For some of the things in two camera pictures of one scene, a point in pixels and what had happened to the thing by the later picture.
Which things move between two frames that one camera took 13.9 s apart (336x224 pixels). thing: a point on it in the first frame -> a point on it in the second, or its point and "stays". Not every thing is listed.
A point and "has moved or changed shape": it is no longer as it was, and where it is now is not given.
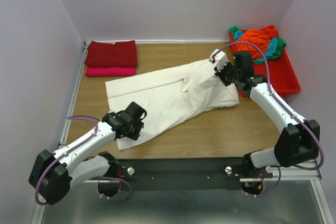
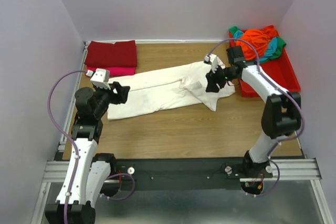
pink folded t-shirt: (97, 71) stays
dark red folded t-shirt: (121, 54) stays
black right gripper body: (228, 75) -> (220, 76)
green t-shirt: (281, 43) stays
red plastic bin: (283, 77) stays
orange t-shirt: (259, 38) stays
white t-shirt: (170, 98) has moved or changed shape
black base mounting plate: (189, 173) stays
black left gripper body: (136, 128) -> (116, 98)
